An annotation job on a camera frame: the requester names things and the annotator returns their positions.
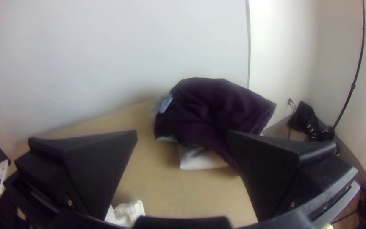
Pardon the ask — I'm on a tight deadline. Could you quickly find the black tripod stand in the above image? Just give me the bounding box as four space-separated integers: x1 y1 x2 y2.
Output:
330 0 366 140

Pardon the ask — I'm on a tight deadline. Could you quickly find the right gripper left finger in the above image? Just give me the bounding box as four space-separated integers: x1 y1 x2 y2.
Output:
14 129 138 221

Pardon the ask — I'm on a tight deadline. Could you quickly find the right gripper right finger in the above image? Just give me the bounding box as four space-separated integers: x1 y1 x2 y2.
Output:
227 129 359 222

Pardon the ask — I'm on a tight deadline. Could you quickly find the heap of clothes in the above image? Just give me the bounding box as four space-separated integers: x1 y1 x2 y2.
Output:
152 77 277 170

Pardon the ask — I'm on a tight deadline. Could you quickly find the white t-shirt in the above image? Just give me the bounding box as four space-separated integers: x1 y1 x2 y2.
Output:
104 199 146 228

